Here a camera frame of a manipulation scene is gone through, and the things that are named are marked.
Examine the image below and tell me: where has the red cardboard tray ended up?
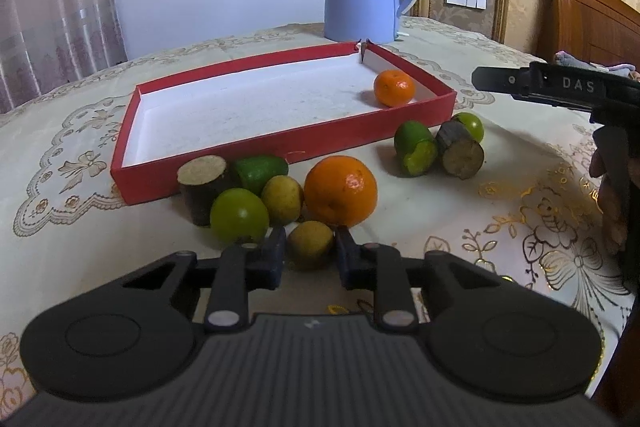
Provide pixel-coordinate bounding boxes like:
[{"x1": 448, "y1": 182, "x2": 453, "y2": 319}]
[{"x1": 111, "y1": 42, "x2": 457, "y2": 205}]

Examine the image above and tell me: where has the person's hand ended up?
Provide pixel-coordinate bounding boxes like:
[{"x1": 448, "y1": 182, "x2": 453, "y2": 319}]
[{"x1": 589, "y1": 150, "x2": 639, "y2": 255}]

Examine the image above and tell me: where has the small orange mandarin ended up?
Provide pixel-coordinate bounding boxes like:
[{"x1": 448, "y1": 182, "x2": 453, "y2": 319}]
[{"x1": 373, "y1": 69, "x2": 416, "y2": 107}]

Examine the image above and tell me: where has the round green fruit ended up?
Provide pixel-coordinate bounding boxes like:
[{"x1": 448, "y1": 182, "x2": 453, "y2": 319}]
[
  {"x1": 452, "y1": 112, "x2": 485, "y2": 143},
  {"x1": 209, "y1": 187, "x2": 269, "y2": 244}
]

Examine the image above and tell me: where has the dark sugarcane piece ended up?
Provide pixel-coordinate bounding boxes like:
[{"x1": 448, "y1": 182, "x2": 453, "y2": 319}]
[
  {"x1": 177, "y1": 155, "x2": 232, "y2": 227},
  {"x1": 436, "y1": 120, "x2": 485, "y2": 180}
]

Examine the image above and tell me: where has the cream lace tablecloth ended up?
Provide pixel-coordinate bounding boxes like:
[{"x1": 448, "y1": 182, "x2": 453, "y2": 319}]
[{"x1": 1, "y1": 17, "x2": 634, "y2": 416}]

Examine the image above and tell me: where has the patterned pink curtain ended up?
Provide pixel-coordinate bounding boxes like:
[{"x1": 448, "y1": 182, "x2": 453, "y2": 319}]
[{"x1": 1, "y1": 0, "x2": 127, "y2": 113}]

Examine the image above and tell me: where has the grey pink cloth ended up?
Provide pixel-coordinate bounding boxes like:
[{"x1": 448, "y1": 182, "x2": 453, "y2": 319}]
[{"x1": 552, "y1": 51, "x2": 639, "y2": 79}]

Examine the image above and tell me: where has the green cut cucumber piece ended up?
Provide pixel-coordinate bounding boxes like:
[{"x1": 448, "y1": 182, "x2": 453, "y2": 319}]
[
  {"x1": 230, "y1": 155, "x2": 288, "y2": 195},
  {"x1": 394, "y1": 120, "x2": 438, "y2": 176}
]

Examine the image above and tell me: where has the yellow-brown small fruit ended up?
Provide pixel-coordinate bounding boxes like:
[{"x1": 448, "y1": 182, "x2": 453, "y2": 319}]
[
  {"x1": 286, "y1": 221, "x2": 333, "y2": 271},
  {"x1": 260, "y1": 176, "x2": 304, "y2": 227}
]

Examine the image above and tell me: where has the wooden bed headboard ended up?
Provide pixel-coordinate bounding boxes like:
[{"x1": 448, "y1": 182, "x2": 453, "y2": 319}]
[{"x1": 536, "y1": 0, "x2": 640, "y2": 66}]

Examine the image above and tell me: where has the large orange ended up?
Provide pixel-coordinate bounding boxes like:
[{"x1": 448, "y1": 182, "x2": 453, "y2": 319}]
[{"x1": 304, "y1": 155, "x2": 378, "y2": 228}]

